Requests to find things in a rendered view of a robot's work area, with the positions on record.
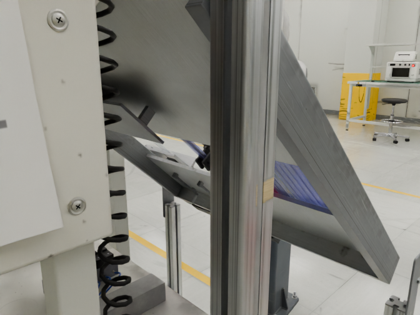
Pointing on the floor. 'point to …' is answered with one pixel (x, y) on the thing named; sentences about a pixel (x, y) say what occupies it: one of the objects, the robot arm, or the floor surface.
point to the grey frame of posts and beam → (239, 160)
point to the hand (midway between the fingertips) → (207, 159)
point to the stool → (392, 121)
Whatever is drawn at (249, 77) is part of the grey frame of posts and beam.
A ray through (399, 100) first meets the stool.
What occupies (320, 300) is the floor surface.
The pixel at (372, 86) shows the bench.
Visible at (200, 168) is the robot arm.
